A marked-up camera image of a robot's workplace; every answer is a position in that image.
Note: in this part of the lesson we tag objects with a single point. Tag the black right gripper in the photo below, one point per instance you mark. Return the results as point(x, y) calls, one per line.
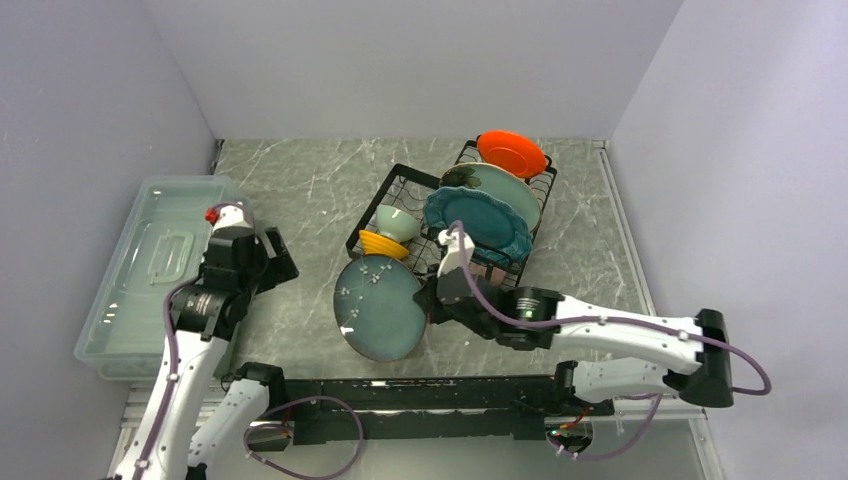
point(429, 300)

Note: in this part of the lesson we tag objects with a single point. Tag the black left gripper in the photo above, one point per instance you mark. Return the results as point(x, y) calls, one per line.
point(281, 267)

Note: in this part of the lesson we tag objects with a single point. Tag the dark blue blossom plate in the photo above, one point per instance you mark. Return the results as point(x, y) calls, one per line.
point(375, 310)

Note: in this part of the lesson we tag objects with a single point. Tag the yellow ribbed bowl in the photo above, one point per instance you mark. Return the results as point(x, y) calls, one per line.
point(376, 244)

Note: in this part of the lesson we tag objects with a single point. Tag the light green ceramic bowl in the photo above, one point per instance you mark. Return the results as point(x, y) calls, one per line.
point(396, 224)

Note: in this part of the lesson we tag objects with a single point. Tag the teal scalloped plate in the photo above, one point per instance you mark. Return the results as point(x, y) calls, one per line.
point(498, 232)

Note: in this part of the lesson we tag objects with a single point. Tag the black wire dish rack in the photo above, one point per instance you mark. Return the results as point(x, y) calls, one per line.
point(407, 188)

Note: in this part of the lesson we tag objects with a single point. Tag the light green flower plate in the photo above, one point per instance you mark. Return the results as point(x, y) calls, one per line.
point(499, 184)

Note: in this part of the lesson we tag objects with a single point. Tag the orange plate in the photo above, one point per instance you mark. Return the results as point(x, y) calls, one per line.
point(512, 152)

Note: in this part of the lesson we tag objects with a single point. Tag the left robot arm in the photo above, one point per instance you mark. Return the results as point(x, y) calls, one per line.
point(201, 317)

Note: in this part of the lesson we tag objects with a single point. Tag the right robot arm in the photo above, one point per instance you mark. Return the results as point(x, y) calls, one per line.
point(684, 356)

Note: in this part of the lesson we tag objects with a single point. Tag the clear plastic storage box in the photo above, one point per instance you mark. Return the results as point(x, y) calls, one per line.
point(160, 246)

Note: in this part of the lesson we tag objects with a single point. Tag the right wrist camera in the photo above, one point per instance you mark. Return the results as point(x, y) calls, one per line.
point(459, 248)

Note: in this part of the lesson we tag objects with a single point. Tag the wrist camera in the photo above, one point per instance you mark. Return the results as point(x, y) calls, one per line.
point(229, 220)
point(459, 248)

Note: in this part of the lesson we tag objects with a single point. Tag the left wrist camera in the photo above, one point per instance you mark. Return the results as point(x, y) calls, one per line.
point(229, 220)

